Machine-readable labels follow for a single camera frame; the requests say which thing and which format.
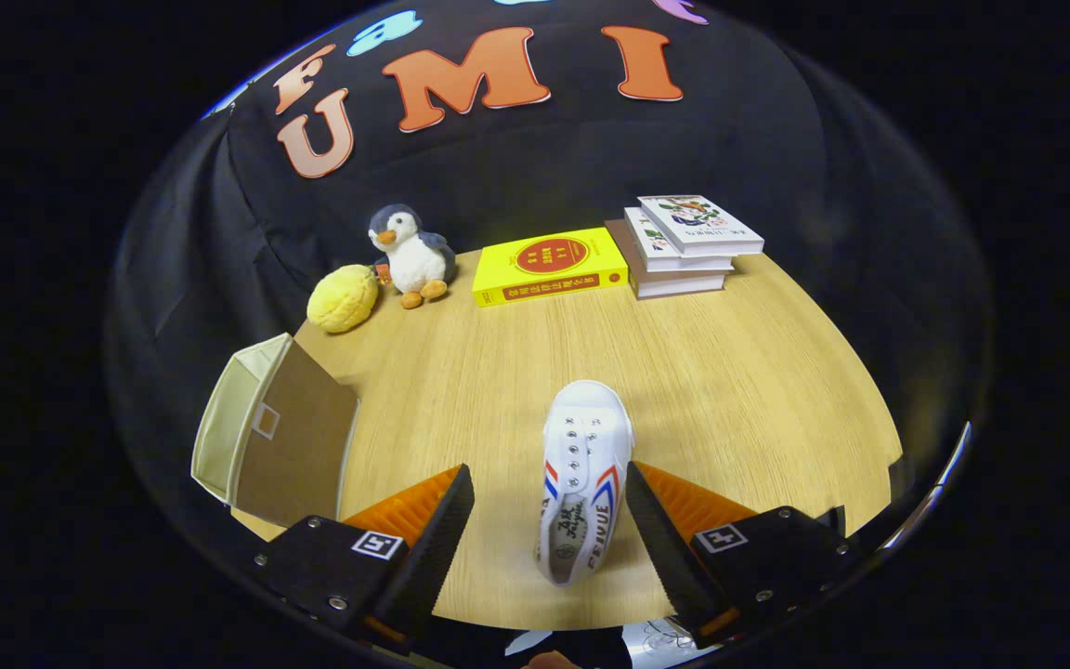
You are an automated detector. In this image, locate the penguin plush toy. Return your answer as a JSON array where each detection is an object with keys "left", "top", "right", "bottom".
[{"left": 368, "top": 204, "right": 457, "bottom": 309}]

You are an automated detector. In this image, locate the white canvas shoe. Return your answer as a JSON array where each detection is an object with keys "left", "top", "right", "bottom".
[{"left": 535, "top": 379, "right": 635, "bottom": 587}]

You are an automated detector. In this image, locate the brown book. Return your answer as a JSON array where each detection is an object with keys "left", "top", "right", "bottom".
[{"left": 605, "top": 218, "right": 732, "bottom": 300}]

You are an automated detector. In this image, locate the white book with illustrated cover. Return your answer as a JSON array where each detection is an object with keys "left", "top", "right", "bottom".
[{"left": 637, "top": 194, "right": 765, "bottom": 257}]

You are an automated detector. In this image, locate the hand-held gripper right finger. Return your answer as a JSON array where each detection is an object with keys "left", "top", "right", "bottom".
[{"left": 624, "top": 461, "right": 863, "bottom": 651}]

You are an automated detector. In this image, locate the yellow plush bun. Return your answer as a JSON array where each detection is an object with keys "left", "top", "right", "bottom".
[{"left": 307, "top": 264, "right": 380, "bottom": 334}]

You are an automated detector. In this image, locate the person's printed clothing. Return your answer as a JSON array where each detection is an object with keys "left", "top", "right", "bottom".
[{"left": 498, "top": 618, "right": 731, "bottom": 669}]

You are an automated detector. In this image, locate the beige fabric storage box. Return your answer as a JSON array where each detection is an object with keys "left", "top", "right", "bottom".
[{"left": 191, "top": 333, "right": 361, "bottom": 529}]

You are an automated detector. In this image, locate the yellow book with red label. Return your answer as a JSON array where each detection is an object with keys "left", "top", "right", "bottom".
[{"left": 472, "top": 228, "right": 630, "bottom": 308}]

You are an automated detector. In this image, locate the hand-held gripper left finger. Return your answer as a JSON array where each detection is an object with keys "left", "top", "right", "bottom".
[{"left": 250, "top": 464, "right": 477, "bottom": 656}]

